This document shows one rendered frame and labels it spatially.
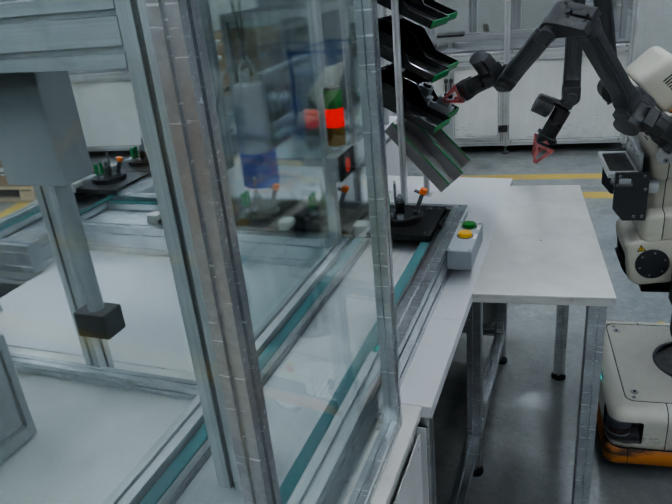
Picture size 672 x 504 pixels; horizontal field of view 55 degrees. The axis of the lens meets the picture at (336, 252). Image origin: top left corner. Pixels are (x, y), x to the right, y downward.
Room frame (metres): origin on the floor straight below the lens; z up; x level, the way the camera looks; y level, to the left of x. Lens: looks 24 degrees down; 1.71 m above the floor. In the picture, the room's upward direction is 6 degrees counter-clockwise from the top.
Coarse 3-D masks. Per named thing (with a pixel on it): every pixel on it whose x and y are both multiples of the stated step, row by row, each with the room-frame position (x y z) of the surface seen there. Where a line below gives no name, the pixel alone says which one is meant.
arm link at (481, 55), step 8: (472, 56) 2.14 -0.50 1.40; (480, 56) 2.11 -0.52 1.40; (488, 56) 2.10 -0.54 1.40; (472, 64) 2.11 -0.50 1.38; (480, 64) 2.10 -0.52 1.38; (488, 64) 2.09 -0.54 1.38; (496, 64) 2.11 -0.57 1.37; (504, 64) 2.13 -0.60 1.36; (480, 72) 2.12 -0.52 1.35; (488, 72) 2.11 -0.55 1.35; (496, 72) 2.10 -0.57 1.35; (496, 80) 2.10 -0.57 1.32; (496, 88) 2.10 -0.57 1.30; (504, 88) 2.06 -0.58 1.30
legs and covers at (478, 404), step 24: (480, 312) 1.75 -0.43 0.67; (504, 312) 2.42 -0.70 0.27; (480, 336) 1.75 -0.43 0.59; (504, 336) 2.40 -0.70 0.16; (480, 360) 1.75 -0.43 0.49; (504, 360) 2.43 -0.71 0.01; (480, 384) 1.75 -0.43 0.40; (480, 408) 1.75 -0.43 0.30; (432, 432) 1.12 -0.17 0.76; (480, 432) 1.75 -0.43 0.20; (432, 456) 1.12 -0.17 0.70; (480, 456) 1.75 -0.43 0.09; (432, 480) 1.10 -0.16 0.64; (456, 480) 1.56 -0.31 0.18
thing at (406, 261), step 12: (444, 216) 1.92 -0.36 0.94; (396, 240) 1.83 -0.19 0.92; (408, 240) 1.82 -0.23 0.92; (432, 240) 1.75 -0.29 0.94; (396, 252) 1.74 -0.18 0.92; (408, 252) 1.73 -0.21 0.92; (420, 252) 1.65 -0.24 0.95; (396, 264) 1.66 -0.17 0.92; (408, 264) 1.59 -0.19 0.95; (420, 264) 1.60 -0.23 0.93; (396, 276) 1.58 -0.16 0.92; (408, 276) 1.51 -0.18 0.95; (396, 288) 1.45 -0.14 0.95; (408, 288) 1.48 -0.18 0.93; (396, 300) 1.39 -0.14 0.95
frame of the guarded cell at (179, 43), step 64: (192, 0) 0.57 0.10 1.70; (192, 64) 0.55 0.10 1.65; (192, 128) 0.55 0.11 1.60; (384, 128) 1.03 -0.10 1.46; (192, 192) 0.55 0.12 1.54; (384, 192) 1.01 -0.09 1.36; (384, 256) 1.01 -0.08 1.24; (384, 320) 1.02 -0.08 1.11; (256, 384) 0.56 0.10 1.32; (256, 448) 0.55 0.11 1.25; (384, 448) 0.94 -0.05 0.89
